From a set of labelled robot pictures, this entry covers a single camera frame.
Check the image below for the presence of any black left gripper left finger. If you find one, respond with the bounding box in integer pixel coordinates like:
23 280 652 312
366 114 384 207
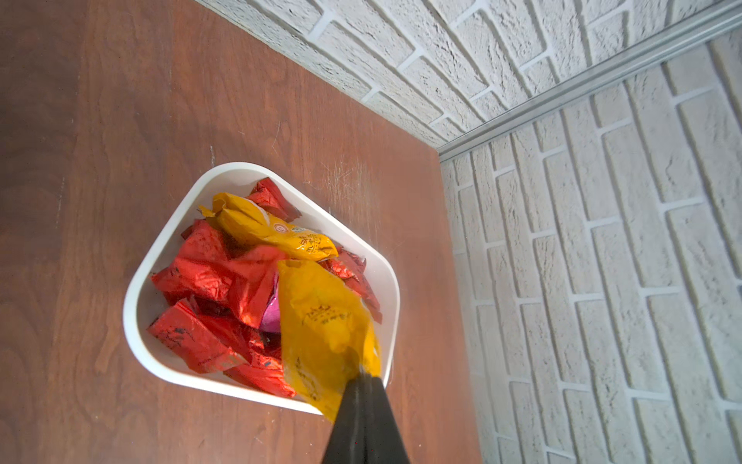
322 374 366 464

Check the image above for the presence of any yellow foil tea bag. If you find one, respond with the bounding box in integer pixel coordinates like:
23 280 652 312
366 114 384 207
277 259 382 423

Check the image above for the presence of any red tea bag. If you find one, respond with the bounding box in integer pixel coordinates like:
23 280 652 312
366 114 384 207
151 220 288 329

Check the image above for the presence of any aluminium corner post right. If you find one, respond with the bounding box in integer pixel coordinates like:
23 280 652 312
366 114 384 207
438 1 741 164

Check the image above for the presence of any red tea bag box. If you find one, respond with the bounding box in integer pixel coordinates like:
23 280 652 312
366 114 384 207
320 246 383 324
147 299 247 374

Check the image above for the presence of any white plastic storage box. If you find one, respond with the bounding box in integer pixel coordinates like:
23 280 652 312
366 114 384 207
123 162 401 416

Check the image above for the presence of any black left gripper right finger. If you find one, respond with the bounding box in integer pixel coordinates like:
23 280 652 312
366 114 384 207
364 375 411 464

